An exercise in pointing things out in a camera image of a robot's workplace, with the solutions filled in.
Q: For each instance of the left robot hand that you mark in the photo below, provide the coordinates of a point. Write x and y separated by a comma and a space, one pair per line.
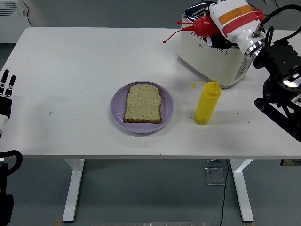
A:
5, 106

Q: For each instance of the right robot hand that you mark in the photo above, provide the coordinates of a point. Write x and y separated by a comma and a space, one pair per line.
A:
237, 21

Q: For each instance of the red squeeze bottle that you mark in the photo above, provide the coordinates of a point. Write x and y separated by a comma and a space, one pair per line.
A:
204, 24

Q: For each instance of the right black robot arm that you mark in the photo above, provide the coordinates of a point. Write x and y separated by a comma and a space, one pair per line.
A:
277, 61

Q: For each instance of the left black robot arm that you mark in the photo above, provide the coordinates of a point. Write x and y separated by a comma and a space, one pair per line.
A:
5, 183

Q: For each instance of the slice of bread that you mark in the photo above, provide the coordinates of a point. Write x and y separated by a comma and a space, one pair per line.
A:
143, 103

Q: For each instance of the cream and chrome toaster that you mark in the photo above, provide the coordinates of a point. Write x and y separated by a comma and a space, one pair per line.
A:
211, 63

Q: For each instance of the white ribbed appliance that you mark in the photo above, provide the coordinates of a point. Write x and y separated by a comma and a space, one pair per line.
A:
11, 26

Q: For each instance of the yellow squeeze bottle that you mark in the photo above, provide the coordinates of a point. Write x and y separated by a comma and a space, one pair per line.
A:
208, 103

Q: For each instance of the white table leg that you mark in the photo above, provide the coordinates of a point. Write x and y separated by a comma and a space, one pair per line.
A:
243, 193
74, 188

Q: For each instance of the purple round plate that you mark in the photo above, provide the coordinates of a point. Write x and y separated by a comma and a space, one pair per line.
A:
168, 106

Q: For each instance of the table height control panel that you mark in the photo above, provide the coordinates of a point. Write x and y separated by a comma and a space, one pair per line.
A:
291, 163

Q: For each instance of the metal floor socket plate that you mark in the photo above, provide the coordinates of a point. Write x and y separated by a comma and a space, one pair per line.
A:
215, 176

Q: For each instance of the metal bracket under table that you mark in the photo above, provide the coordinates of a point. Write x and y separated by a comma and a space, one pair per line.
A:
211, 161

